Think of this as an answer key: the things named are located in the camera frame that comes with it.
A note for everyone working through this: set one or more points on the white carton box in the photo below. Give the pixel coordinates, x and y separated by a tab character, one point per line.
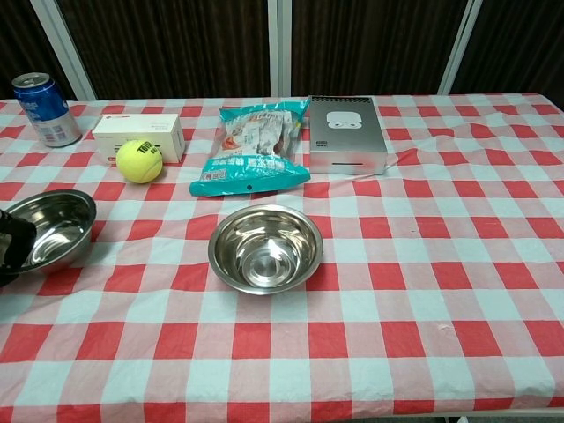
145	128

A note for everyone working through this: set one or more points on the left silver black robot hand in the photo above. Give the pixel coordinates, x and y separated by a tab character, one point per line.
15	242

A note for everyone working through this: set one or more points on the yellow tennis ball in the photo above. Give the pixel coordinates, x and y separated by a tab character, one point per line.
138	161

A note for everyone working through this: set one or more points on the blue drink can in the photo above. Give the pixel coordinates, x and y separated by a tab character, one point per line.
48	114

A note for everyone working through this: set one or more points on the dark brown partition panel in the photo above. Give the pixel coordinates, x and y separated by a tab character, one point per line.
365	44
176	44
520	44
22	39

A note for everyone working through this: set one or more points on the silver metal box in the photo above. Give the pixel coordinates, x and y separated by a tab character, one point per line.
348	136

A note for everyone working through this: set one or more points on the teal snack bag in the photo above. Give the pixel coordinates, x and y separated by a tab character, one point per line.
251	145

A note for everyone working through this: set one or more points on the red white checkered tablecloth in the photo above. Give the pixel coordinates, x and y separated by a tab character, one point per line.
282	352

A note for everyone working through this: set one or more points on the white partition post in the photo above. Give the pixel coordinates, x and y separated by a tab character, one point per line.
66	48
460	44
279	44

